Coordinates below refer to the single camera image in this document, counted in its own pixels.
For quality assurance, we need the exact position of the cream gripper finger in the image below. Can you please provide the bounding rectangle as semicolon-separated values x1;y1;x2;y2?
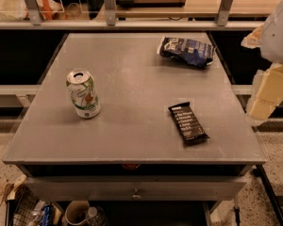
246;63;283;121
241;26;262;49

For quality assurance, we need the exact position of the blue chip bag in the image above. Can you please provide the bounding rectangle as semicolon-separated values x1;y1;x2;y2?
157;37;215;69

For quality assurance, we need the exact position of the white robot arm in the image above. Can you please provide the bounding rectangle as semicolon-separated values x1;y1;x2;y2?
241;0;283;125

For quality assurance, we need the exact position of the orange white bag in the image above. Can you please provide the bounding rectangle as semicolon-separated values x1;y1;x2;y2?
0;0;64;21

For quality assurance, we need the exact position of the black snack bar wrapper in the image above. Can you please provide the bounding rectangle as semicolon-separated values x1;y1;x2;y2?
169;102;208;145

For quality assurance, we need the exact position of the grey table drawer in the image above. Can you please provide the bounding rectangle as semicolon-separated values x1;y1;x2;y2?
25;176;246;202

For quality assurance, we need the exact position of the white green soda can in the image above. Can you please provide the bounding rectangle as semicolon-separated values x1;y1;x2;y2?
66;69;101;119

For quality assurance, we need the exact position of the round drawer knob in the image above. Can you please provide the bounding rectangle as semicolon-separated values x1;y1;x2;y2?
131;189;142;201

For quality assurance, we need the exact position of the plastic bottle under table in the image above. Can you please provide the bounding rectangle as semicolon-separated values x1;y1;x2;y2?
86;206;107;226

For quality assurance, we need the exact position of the brown paper cup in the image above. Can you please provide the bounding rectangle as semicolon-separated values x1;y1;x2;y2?
65;201;90;226

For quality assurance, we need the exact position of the blue package under table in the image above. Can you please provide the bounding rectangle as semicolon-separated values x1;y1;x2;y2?
40;205;54;226

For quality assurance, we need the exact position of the metal rail with brackets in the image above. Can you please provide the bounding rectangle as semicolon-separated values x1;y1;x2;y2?
0;0;265;31

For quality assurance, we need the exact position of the wire mesh basket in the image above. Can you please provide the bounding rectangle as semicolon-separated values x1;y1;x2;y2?
12;188;39;226

